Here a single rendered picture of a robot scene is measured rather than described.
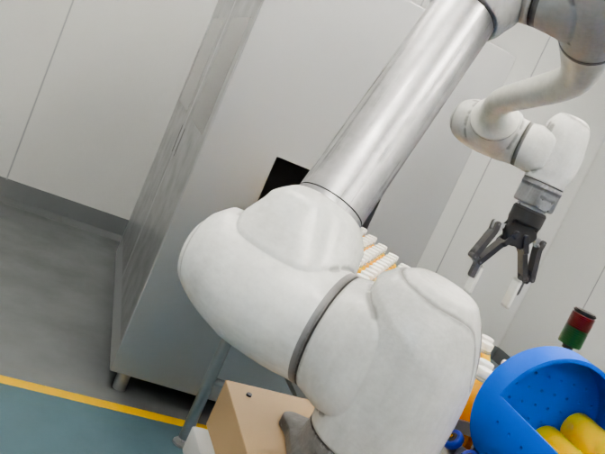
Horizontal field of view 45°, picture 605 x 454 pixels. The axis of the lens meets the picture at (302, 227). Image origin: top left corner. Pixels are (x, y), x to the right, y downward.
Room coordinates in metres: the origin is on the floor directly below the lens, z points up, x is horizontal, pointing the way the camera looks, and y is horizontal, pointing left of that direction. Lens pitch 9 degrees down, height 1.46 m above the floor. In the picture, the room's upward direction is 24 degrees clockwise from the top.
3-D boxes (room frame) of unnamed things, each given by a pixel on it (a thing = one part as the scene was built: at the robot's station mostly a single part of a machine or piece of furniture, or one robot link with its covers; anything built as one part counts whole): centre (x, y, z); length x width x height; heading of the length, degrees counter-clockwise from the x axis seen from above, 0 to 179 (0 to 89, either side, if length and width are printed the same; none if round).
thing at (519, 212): (1.62, -0.44, 1.40); 0.08 x 0.07 x 0.09; 108
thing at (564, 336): (1.94, -0.78, 1.18); 0.06 x 0.06 x 0.05
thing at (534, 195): (1.62, -0.44, 1.48); 0.09 x 0.09 x 0.06
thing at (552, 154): (1.62, -0.43, 1.59); 0.13 x 0.11 x 0.16; 70
